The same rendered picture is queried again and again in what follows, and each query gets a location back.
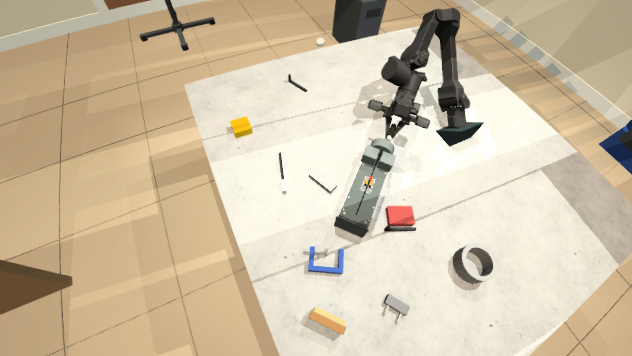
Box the red rectangular block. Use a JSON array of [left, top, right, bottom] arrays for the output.
[[385, 206, 415, 226]]

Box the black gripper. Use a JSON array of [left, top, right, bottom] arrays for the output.
[[367, 88, 430, 140]]

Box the blue c-clamp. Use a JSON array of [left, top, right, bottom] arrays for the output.
[[303, 247, 344, 275]]

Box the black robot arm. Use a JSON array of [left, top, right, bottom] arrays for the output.
[[381, 8, 471, 129]]

